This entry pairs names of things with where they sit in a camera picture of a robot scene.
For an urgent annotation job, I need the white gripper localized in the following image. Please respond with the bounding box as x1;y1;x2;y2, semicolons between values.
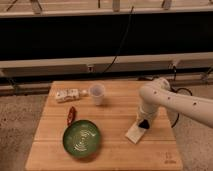
136;106;157;126

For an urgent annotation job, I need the black eraser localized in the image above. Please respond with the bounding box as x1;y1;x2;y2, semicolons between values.
139;120;150;129

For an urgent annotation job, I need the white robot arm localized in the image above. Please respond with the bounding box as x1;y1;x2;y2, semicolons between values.
139;77;213;128

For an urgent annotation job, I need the white sponge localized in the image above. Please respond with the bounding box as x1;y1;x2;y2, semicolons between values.
125;122;146;144

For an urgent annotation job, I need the wooden cutting board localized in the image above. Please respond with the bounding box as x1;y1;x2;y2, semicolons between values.
25;81;183;171

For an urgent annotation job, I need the clear plastic cup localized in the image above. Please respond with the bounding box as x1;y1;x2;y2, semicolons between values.
89;84;105;106

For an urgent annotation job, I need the green bowl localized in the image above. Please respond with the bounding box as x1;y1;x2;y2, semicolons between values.
62;120;101;158

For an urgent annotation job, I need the white wrapped packet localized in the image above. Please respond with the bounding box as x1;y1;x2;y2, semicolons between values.
55;89;80;103

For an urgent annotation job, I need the black hanging cable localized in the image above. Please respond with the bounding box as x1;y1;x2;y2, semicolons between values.
101;5;135;74

